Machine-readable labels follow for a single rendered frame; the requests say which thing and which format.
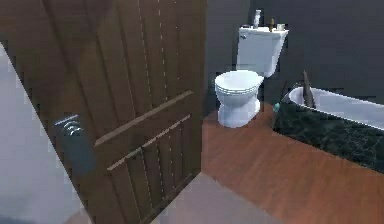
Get brown wooden room door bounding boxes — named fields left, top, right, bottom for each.
left=0, top=0, right=208, bottom=224

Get dark green marble bathtub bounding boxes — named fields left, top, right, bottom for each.
left=272, top=86, right=384, bottom=175

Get grey metal door handle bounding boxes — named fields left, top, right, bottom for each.
left=54, top=114, right=84, bottom=137

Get white toilet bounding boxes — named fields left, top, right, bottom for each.
left=214, top=25, right=290, bottom=129

